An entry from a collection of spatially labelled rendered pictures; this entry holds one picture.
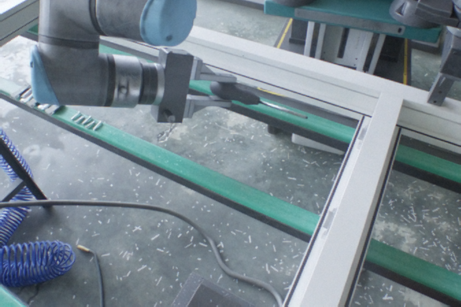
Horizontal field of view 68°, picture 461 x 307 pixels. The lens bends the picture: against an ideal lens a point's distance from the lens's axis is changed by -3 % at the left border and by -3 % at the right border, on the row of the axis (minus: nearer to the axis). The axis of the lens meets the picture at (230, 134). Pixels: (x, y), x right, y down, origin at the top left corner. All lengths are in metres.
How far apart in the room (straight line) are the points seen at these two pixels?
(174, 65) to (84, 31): 0.16
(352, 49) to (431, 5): 1.18
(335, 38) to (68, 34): 1.39
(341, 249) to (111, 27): 0.44
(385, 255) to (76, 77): 0.54
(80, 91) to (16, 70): 2.18
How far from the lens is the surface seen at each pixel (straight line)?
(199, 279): 0.88
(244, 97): 0.68
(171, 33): 0.49
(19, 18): 1.21
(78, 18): 0.56
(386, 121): 0.68
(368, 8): 1.49
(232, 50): 0.81
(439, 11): 0.63
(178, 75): 0.63
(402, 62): 1.96
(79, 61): 0.58
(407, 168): 0.74
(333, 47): 1.80
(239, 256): 1.50
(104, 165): 1.87
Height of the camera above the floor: 1.38
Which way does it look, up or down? 48 degrees down
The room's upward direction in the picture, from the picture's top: 2 degrees counter-clockwise
